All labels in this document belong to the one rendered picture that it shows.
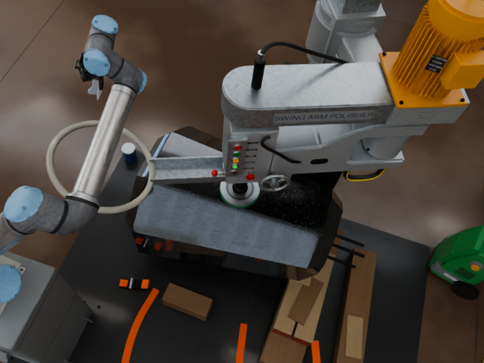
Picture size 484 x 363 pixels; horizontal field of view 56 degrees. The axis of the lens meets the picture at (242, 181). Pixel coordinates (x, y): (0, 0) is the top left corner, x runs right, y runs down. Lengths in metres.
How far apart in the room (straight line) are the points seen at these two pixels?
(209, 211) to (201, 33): 2.31
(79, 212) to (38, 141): 2.32
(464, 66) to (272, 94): 0.66
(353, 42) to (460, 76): 0.76
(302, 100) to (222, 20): 2.90
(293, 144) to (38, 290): 1.36
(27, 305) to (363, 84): 1.76
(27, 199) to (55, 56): 2.97
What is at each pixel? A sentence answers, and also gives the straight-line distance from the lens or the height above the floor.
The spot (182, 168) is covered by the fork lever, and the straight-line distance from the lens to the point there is 2.25.
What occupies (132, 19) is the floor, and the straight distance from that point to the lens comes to 4.59.
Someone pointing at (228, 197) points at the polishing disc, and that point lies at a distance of 2.40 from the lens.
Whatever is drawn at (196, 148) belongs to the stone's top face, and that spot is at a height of 0.82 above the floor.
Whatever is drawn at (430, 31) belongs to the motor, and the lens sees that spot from 1.73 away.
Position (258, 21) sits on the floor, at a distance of 4.60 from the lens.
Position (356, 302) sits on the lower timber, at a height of 0.13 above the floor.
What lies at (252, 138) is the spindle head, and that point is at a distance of 1.85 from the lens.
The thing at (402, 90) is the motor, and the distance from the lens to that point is 1.89.
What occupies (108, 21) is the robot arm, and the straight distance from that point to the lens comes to 1.79.
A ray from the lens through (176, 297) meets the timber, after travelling 2.98.
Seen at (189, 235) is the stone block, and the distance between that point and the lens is 2.56.
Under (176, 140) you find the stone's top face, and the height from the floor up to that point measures 0.82.
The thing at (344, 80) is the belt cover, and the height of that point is 1.69.
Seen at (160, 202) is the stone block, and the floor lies 0.74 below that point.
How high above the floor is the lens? 3.01
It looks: 60 degrees down
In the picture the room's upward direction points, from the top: 9 degrees clockwise
